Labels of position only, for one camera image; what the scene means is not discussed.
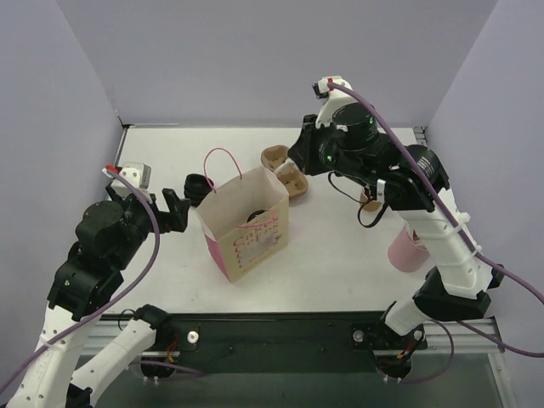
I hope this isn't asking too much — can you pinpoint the white straw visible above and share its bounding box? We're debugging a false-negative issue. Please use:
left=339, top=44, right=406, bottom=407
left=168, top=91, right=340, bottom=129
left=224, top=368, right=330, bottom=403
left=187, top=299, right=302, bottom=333
left=274, top=158, right=298, bottom=174

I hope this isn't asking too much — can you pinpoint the stack of brown paper cups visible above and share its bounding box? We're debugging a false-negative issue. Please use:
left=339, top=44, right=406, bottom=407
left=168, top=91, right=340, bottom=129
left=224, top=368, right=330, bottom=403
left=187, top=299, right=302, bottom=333
left=360, top=189, right=382, bottom=213

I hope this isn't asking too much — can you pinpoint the cream and pink paper bag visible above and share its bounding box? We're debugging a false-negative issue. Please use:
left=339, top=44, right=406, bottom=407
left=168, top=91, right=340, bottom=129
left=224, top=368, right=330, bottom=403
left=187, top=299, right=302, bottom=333
left=195, top=167, right=289, bottom=283

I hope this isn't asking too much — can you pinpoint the black cup lid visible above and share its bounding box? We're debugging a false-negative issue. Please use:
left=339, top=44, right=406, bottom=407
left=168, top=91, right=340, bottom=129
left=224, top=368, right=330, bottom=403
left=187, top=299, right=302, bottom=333
left=246, top=209, right=267, bottom=223

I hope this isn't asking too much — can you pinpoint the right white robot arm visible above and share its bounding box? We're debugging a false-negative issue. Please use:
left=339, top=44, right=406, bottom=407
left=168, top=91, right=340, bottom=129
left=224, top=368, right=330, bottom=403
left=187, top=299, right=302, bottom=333
left=288, top=102, right=502, bottom=347

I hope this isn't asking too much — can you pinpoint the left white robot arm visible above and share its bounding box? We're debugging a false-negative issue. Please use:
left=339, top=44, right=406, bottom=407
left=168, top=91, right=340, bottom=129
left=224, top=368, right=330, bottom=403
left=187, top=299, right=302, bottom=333
left=6, top=187, right=190, bottom=407

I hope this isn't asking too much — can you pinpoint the brown pulp cup carrier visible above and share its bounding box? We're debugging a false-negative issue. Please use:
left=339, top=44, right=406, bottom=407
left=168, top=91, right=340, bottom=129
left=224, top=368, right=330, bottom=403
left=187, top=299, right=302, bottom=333
left=260, top=144, right=309, bottom=199

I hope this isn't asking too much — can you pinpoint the stack of black lids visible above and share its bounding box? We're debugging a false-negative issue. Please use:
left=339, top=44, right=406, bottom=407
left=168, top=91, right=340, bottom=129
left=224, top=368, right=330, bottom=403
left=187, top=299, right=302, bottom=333
left=184, top=173, right=214, bottom=207

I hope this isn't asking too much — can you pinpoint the pink cup with straws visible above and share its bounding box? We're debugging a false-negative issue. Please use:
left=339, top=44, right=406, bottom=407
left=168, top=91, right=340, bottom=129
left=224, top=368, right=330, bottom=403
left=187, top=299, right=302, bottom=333
left=388, top=224, right=429, bottom=273

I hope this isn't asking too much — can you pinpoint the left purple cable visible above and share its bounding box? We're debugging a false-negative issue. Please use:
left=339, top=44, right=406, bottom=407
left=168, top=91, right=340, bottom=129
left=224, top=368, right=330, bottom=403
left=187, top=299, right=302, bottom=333
left=0, top=167, right=209, bottom=396

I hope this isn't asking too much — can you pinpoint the purple cable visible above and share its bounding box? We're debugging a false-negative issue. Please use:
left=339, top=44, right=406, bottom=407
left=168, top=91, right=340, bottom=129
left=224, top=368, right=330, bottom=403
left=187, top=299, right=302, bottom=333
left=329, top=82, right=544, bottom=386
left=0, top=167, right=209, bottom=396

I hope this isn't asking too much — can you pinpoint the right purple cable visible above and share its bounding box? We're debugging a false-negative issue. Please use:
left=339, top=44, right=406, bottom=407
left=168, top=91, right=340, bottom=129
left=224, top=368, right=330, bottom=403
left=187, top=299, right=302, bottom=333
left=329, top=82, right=544, bottom=386

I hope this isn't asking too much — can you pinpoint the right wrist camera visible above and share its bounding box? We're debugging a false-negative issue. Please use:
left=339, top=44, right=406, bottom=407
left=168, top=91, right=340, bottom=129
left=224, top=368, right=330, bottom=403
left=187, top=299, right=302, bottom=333
left=313, top=76, right=355, bottom=128

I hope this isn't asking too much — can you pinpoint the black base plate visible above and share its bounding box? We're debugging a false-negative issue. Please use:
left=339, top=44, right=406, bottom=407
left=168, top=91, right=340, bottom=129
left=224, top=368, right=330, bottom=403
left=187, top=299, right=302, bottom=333
left=137, top=311, right=427, bottom=378

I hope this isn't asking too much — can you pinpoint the aluminium frame rail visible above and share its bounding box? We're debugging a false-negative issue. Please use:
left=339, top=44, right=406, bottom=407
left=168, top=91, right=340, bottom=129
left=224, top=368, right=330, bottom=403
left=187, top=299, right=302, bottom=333
left=413, top=126, right=504, bottom=354

